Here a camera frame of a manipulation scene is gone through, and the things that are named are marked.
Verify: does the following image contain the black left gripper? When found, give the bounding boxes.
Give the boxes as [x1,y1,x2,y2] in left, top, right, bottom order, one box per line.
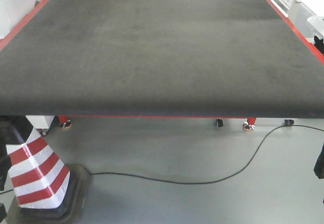
[1,143,12,191]

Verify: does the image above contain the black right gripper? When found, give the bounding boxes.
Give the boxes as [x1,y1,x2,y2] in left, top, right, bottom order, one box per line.
[314,145,324,179]

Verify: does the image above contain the black conveyor belt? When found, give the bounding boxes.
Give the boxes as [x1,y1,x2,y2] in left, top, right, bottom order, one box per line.
[0,0,324,120]

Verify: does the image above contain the left red white traffic cone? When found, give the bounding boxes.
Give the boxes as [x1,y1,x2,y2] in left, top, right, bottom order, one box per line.
[1,116,91,223]

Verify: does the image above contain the black floor cable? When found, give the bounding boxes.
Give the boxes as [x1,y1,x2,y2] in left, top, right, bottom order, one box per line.
[91,124,324,185]

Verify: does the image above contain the red conveyor frame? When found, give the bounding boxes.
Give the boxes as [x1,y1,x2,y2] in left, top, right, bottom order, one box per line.
[0,0,324,132]

